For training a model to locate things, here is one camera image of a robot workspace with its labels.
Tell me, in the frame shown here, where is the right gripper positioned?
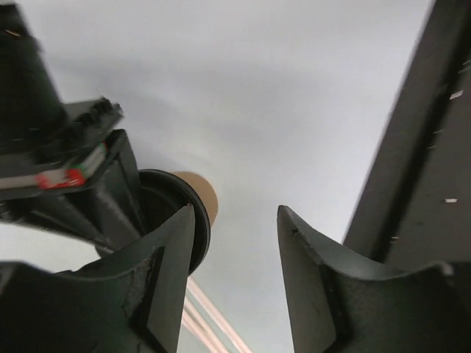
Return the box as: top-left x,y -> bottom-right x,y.
1,1 -> 146,246

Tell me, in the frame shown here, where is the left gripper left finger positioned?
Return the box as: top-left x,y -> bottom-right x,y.
1,205 -> 195,352

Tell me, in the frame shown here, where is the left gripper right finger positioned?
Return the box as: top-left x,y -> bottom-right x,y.
277,205 -> 470,352

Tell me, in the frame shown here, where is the black coffee cup lid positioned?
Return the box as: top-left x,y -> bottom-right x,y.
139,169 -> 211,274

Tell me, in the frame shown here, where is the brown paper coffee cup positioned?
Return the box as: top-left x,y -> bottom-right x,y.
173,171 -> 219,226

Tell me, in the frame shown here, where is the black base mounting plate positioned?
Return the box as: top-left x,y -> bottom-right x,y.
344,0 -> 470,270

